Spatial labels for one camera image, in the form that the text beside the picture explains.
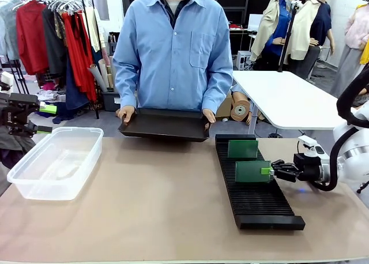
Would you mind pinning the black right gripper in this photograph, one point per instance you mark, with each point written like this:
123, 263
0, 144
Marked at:
310, 169

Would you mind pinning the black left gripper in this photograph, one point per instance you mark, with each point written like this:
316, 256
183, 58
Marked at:
10, 114

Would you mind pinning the green printed circuit board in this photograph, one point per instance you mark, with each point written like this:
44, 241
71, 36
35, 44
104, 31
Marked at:
249, 171
242, 149

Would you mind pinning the black plastic tray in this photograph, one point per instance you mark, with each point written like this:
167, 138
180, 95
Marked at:
161, 125

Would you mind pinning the person's right forearm blue sleeve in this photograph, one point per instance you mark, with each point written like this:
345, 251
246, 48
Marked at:
125, 85

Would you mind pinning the person's left forearm blue sleeve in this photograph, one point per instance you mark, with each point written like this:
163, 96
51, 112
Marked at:
219, 91

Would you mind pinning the person's right hand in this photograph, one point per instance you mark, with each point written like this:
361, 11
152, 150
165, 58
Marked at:
127, 114

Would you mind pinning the person's left hand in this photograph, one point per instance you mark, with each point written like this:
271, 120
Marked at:
211, 115

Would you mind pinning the blue cloth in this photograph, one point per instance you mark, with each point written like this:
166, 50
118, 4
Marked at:
62, 114

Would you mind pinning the white patterned cloth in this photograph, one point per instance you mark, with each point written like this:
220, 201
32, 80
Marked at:
47, 95

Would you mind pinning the pink cloth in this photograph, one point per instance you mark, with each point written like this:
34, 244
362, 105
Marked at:
49, 86

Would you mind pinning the black slotted PCB rack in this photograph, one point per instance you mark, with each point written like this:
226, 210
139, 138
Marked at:
256, 200

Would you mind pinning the navy blue garment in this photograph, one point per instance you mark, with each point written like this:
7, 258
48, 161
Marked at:
75, 94

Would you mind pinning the grey cloth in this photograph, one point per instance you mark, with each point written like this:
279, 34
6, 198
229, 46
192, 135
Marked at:
14, 144

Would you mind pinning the clear plastic box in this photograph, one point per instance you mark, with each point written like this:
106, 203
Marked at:
54, 166

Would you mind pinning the purple cloth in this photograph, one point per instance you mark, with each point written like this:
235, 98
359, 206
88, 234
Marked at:
7, 158

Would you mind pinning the white block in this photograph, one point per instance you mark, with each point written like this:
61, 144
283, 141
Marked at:
8, 78

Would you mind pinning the red dress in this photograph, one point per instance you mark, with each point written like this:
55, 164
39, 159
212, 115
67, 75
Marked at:
76, 59

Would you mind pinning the dark grey storage bin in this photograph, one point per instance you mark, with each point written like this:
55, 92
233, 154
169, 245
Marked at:
111, 101

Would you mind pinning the brown paper roll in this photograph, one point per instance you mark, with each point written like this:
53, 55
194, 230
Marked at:
240, 109

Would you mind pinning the black jacket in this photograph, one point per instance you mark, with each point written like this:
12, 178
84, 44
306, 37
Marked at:
53, 50

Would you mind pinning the beige paper roll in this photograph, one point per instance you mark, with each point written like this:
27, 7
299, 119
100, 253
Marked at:
104, 71

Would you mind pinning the white table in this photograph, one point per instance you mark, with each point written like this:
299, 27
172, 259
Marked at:
274, 91

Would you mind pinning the brown cardboard box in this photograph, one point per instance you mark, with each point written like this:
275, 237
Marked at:
225, 108

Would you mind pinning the red shirt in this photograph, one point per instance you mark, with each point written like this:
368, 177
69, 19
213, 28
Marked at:
31, 36

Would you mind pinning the light grey-blue shirt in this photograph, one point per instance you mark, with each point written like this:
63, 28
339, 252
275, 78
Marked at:
8, 30

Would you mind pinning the black bag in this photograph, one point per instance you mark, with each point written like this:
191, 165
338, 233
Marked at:
113, 46

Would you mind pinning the cream garment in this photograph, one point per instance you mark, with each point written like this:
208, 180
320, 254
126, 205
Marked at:
92, 30

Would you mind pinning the black pole stand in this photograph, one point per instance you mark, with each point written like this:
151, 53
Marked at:
288, 36

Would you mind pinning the mannequin cream jacket navy top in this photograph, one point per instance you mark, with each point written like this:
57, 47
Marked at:
308, 30

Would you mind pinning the mannequin beige jacket blue shirt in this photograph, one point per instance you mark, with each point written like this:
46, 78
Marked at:
274, 24

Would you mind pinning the yellow garment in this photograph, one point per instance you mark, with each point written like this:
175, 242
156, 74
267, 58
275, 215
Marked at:
365, 55

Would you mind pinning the person torso blue shirt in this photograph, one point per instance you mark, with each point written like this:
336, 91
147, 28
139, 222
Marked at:
173, 45

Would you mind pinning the white box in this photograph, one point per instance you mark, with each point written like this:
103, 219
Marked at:
255, 21

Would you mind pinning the mannequin pink sweater grey skirt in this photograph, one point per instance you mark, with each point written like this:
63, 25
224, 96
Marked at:
356, 30

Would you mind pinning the black shelf unit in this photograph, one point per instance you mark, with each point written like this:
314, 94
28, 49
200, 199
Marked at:
242, 4

